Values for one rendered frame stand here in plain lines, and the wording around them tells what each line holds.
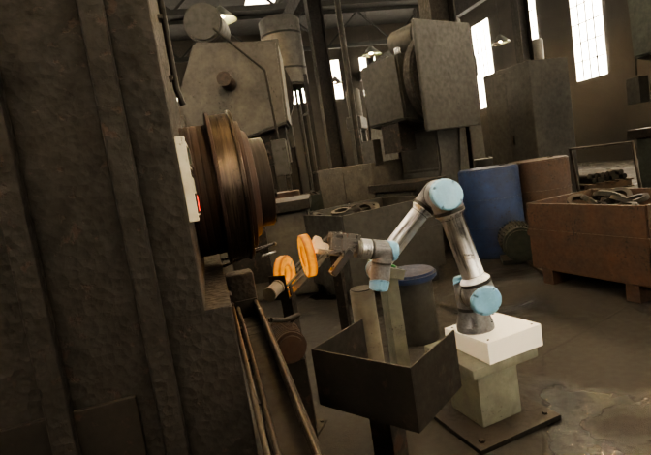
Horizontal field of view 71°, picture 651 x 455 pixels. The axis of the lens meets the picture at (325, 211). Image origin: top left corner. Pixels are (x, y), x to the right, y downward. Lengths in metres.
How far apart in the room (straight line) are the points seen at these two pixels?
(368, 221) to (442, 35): 2.26
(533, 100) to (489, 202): 1.81
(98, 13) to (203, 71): 3.29
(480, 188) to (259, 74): 2.33
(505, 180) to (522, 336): 2.84
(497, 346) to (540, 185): 3.18
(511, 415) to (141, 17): 1.91
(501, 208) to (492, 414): 2.87
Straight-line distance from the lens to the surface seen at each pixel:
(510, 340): 1.97
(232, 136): 1.31
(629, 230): 3.38
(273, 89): 4.17
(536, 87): 6.12
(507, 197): 4.70
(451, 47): 5.19
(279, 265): 1.94
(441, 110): 4.88
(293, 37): 10.53
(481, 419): 2.08
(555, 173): 4.98
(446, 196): 1.74
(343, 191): 5.79
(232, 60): 4.26
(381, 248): 1.73
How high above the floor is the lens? 1.13
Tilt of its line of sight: 5 degrees down
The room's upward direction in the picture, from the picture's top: 9 degrees counter-clockwise
